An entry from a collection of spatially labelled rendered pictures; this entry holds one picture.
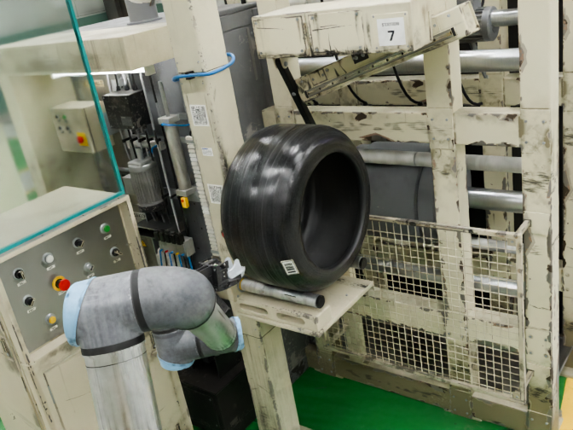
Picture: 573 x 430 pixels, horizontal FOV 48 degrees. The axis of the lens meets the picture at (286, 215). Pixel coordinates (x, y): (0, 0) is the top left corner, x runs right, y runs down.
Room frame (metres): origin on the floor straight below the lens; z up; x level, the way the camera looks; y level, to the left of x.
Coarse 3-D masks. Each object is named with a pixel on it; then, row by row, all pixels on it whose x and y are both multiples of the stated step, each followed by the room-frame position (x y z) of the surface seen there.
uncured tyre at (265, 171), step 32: (288, 128) 2.01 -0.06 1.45; (320, 128) 1.99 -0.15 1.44; (256, 160) 1.90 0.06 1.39; (288, 160) 1.85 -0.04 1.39; (320, 160) 1.90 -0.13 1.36; (352, 160) 2.05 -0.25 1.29; (224, 192) 1.91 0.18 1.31; (256, 192) 1.83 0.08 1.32; (288, 192) 1.79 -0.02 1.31; (320, 192) 2.27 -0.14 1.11; (352, 192) 2.19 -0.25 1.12; (224, 224) 1.88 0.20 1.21; (256, 224) 1.79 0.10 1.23; (288, 224) 1.76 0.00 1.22; (320, 224) 2.23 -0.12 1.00; (352, 224) 2.14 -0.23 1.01; (256, 256) 1.81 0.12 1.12; (288, 256) 1.76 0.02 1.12; (320, 256) 2.11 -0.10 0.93; (352, 256) 1.98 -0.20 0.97; (320, 288) 1.88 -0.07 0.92
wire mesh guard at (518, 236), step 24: (408, 240) 2.13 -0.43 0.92; (384, 264) 2.21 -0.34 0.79; (456, 264) 2.01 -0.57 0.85; (480, 264) 1.96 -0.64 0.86; (504, 264) 1.90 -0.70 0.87; (432, 336) 2.09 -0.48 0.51; (384, 360) 2.25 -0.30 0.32; (456, 384) 2.03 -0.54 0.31; (480, 384) 1.97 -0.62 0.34; (504, 384) 1.91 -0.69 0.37
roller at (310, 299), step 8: (240, 280) 2.04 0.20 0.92; (248, 280) 2.03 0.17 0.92; (240, 288) 2.04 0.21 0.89; (248, 288) 2.01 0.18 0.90; (256, 288) 1.98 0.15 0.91; (264, 288) 1.96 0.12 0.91; (272, 288) 1.95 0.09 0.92; (280, 288) 1.93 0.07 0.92; (288, 288) 1.92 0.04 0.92; (272, 296) 1.94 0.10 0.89; (280, 296) 1.91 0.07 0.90; (288, 296) 1.89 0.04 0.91; (296, 296) 1.87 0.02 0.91; (304, 296) 1.86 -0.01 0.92; (312, 296) 1.84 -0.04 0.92; (320, 296) 1.83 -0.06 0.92; (304, 304) 1.85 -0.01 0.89; (312, 304) 1.83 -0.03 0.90; (320, 304) 1.82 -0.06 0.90
